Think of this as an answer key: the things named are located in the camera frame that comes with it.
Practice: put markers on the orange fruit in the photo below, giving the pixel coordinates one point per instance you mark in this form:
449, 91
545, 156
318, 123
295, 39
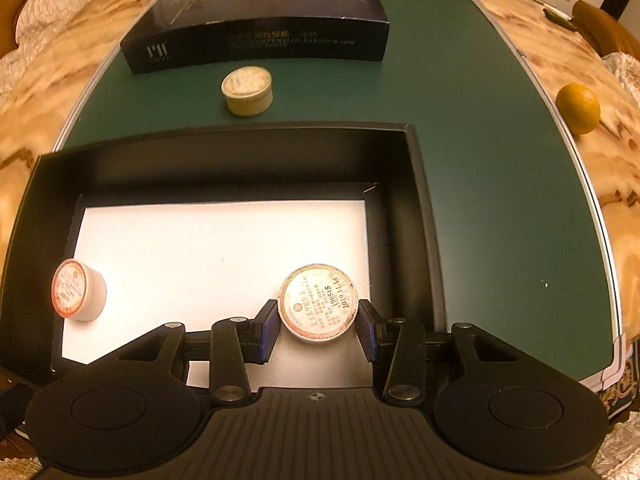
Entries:
578, 108

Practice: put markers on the round tin with red-rimmed label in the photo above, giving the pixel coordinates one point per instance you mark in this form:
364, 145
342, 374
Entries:
318, 303

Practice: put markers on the black box lid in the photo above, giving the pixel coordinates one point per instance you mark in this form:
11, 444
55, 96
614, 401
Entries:
260, 20

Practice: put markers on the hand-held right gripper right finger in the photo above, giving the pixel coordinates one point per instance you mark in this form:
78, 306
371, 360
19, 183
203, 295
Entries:
363, 331

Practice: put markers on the green desk mat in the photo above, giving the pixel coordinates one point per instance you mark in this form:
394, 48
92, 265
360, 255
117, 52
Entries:
480, 170

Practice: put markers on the wooden chair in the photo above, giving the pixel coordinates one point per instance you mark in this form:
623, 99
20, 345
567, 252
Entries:
607, 30

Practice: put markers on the small round white tin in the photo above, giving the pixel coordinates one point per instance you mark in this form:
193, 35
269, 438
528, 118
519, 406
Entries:
77, 290

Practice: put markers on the marble-pattern desktop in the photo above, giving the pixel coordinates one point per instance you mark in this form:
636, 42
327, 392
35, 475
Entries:
565, 45

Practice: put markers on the black box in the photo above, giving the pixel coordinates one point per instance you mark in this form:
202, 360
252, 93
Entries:
220, 240

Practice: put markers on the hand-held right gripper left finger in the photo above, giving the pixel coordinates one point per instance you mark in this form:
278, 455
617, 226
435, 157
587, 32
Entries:
270, 332

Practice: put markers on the cream round tin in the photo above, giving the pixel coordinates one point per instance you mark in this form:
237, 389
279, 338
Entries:
248, 91

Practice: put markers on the patterned lace cloth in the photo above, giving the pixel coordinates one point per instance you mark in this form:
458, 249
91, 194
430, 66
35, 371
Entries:
624, 72

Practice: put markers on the white knitted cloth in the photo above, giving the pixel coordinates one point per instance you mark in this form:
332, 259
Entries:
35, 35

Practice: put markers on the dark remote control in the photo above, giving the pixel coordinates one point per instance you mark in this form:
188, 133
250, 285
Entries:
559, 17

